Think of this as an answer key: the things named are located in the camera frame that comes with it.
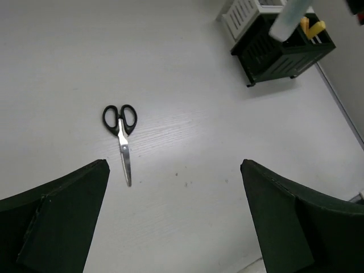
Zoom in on black organizer box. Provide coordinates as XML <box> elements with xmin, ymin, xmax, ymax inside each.
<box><xmin>231</xmin><ymin>14</ymin><xmax>336</xmax><ymax>87</ymax></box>

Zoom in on orange highlighter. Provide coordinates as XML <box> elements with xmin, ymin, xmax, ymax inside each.
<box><xmin>300</xmin><ymin>16</ymin><xmax>309</xmax><ymax>34</ymax></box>

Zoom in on black handled scissors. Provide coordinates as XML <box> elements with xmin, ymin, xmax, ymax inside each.
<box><xmin>102</xmin><ymin>104</ymin><xmax>138</xmax><ymax>187</ymax></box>

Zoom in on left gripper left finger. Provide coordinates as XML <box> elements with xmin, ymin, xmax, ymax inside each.
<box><xmin>1</xmin><ymin>159</ymin><xmax>110</xmax><ymax>272</ymax></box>

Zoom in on green highlighter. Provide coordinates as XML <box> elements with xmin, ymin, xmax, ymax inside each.
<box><xmin>269</xmin><ymin>0</ymin><xmax>313</xmax><ymax>42</ymax></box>

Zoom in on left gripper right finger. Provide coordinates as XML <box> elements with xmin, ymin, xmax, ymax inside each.
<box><xmin>241</xmin><ymin>159</ymin><xmax>363</xmax><ymax>272</ymax></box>

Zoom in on aluminium rail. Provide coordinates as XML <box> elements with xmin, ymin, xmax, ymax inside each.
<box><xmin>315</xmin><ymin>63</ymin><xmax>363</xmax><ymax>150</ymax></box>

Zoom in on yellow highlighter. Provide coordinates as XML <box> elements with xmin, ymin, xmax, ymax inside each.
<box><xmin>306</xmin><ymin>20</ymin><xmax>326</xmax><ymax>40</ymax></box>

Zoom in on white organizer box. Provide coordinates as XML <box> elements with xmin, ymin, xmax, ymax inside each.
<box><xmin>216</xmin><ymin>0</ymin><xmax>287</xmax><ymax>43</ymax></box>

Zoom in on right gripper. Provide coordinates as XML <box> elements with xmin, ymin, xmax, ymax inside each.
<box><xmin>346</xmin><ymin>0</ymin><xmax>364</xmax><ymax>26</ymax></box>

